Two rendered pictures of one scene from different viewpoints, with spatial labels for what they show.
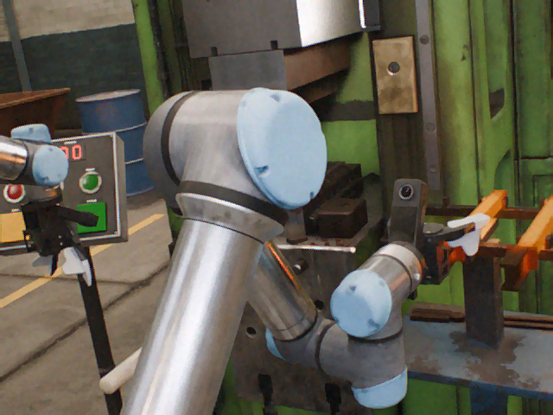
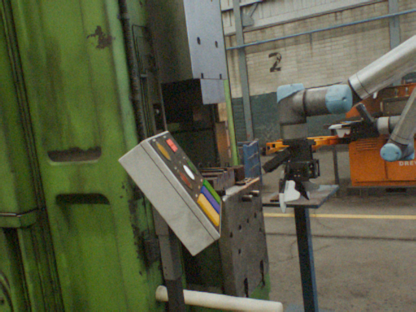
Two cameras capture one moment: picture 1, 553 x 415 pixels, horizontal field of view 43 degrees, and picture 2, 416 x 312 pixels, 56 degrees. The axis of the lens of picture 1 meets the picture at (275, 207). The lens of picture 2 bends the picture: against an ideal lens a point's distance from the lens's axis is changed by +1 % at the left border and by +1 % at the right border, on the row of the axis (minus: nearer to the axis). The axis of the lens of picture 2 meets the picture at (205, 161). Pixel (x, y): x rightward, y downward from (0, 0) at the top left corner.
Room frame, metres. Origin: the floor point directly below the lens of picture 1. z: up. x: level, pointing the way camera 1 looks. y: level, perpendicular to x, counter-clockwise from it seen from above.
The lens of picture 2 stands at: (1.71, 1.59, 1.25)
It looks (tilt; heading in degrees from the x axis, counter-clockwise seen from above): 7 degrees down; 270
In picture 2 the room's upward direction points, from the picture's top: 7 degrees counter-clockwise
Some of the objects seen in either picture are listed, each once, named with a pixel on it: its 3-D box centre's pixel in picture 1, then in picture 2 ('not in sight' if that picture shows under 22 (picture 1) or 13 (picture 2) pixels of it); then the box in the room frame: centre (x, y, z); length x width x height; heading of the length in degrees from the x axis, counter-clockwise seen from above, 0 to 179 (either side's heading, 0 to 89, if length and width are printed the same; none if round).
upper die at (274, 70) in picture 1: (285, 62); (169, 97); (1.84, -0.07, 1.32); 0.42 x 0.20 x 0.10; 152
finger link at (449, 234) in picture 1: (448, 232); not in sight; (1.01, -0.26, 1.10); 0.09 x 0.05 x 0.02; 110
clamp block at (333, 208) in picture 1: (343, 217); (229, 173); (1.63, -0.16, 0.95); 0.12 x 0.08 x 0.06; 152
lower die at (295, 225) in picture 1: (301, 195); (181, 181); (1.84, -0.07, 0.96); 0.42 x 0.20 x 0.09; 152
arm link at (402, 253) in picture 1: (395, 272); (383, 125); (0.92, -0.16, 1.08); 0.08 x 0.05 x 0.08; 56
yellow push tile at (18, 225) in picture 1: (15, 227); (207, 210); (1.73, 0.67, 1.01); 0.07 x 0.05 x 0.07; 87
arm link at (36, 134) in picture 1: (33, 152); (292, 104); (1.46, 0.49, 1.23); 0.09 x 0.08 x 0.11; 146
